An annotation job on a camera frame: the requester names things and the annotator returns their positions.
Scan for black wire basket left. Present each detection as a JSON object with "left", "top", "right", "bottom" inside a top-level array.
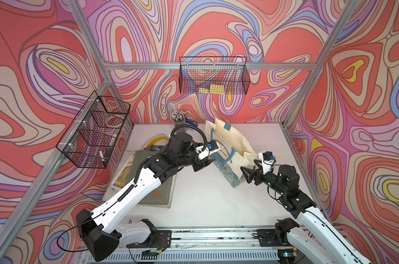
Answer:
[{"left": 56, "top": 91, "right": 131, "bottom": 169}]

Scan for beige bag blue handles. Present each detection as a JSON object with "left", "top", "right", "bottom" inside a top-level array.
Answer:
[{"left": 205, "top": 118, "right": 257, "bottom": 188}]

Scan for blue stapler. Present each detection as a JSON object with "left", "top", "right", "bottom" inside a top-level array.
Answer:
[{"left": 186, "top": 119, "right": 198, "bottom": 127}]

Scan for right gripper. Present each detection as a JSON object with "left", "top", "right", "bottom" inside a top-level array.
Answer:
[{"left": 240, "top": 159, "right": 286, "bottom": 196}]

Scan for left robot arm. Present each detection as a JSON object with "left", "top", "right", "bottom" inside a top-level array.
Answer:
[{"left": 76, "top": 125, "right": 220, "bottom": 262}]

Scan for white bag yellow handles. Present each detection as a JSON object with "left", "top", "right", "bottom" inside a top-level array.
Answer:
[{"left": 109, "top": 134, "right": 169, "bottom": 192}]

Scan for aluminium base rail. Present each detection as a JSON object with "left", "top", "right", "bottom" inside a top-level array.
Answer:
[{"left": 77, "top": 225, "right": 352, "bottom": 264}]

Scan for yellow sticky notes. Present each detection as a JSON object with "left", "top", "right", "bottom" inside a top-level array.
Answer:
[{"left": 198, "top": 84, "right": 225, "bottom": 95}]

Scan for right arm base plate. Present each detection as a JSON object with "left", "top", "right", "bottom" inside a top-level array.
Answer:
[{"left": 252, "top": 228, "right": 292, "bottom": 247}]

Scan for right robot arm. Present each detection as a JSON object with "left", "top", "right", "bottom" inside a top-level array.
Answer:
[{"left": 241, "top": 163, "right": 372, "bottom": 264}]

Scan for black wire basket back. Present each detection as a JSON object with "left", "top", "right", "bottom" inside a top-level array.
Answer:
[{"left": 179, "top": 55, "right": 251, "bottom": 95}]

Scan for black wire basket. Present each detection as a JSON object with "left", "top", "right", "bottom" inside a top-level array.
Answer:
[
  {"left": 56, "top": 91, "right": 131, "bottom": 169},
  {"left": 179, "top": 55, "right": 251, "bottom": 95}
]

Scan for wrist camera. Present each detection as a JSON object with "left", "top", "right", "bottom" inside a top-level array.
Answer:
[
  {"left": 195, "top": 140, "right": 220, "bottom": 162},
  {"left": 259, "top": 151, "right": 276, "bottom": 174}
]

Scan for olive green fabric bag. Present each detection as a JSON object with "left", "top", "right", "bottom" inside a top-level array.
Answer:
[{"left": 125, "top": 146, "right": 173, "bottom": 208}]

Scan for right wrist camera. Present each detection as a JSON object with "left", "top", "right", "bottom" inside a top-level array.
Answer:
[{"left": 259, "top": 151, "right": 276, "bottom": 174}]

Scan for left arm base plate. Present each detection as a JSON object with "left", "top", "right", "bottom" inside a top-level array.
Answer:
[{"left": 126, "top": 230, "right": 172, "bottom": 249}]

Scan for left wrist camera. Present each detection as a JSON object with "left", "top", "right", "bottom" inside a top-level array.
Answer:
[{"left": 195, "top": 140, "right": 220, "bottom": 162}]

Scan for cream canvas tote bag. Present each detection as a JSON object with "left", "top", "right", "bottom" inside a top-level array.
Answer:
[{"left": 102, "top": 133, "right": 177, "bottom": 209}]

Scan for metal cup of pencils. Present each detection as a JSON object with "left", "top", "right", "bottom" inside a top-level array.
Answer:
[{"left": 172, "top": 110, "right": 186, "bottom": 126}]

